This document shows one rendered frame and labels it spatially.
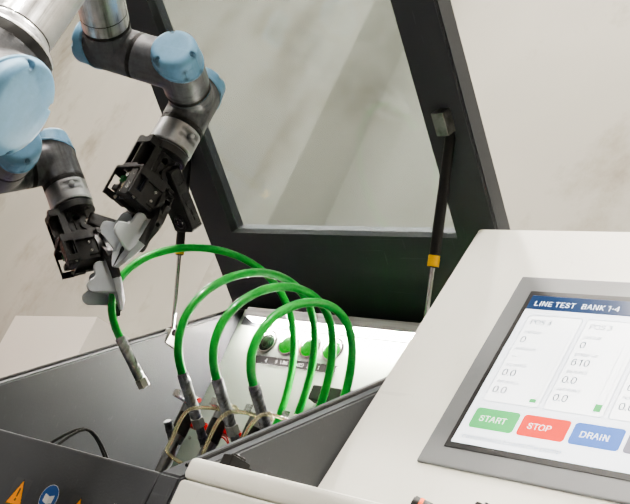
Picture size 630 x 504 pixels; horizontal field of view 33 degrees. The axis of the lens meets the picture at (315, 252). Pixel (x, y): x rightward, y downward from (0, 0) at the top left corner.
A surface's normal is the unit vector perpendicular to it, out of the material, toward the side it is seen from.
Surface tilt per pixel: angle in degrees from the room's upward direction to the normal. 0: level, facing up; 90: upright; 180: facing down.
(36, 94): 98
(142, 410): 90
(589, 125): 90
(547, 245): 76
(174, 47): 90
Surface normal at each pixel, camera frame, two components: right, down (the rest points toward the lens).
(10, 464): -0.57, -0.53
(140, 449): 0.73, 0.03
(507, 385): -0.46, -0.72
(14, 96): 0.86, 0.41
